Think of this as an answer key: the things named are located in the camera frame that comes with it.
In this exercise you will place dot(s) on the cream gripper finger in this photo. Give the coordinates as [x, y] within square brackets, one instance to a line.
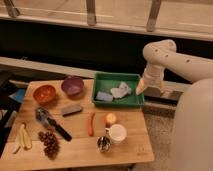
[140, 87]

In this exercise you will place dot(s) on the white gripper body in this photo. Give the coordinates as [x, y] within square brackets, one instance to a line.
[153, 76]

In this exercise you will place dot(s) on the black handled metal scoop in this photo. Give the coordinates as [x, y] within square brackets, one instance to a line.
[44, 117]

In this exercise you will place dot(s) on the yellow banana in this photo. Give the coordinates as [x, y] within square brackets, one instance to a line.
[22, 140]

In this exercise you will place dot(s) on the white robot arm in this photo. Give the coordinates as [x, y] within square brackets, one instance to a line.
[191, 146]

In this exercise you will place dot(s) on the purple bowl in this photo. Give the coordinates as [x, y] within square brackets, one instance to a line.
[72, 85]

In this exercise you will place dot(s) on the red bowl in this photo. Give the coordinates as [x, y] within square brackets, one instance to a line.
[44, 94]

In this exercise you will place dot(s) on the white crumpled cloth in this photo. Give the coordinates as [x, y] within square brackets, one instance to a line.
[121, 91]

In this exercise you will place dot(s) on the green plastic tray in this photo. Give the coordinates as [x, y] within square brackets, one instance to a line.
[104, 82]

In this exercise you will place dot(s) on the light blue sponge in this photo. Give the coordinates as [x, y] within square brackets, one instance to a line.
[102, 96]

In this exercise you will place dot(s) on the yellow orange fruit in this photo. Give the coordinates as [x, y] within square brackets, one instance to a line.
[110, 119]

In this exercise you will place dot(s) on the white mug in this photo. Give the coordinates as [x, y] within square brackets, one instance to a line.
[117, 133]

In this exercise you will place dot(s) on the orange carrot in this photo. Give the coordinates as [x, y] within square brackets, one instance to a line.
[90, 124]

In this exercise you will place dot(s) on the grey eraser block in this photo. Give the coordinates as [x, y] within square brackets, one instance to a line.
[71, 109]

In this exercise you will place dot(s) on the wooden cutting board table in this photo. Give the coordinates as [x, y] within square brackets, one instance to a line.
[82, 150]

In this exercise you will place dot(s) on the bunch of dark grapes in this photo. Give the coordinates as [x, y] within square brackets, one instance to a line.
[51, 144]

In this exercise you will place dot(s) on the blue object at left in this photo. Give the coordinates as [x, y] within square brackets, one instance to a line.
[19, 95]

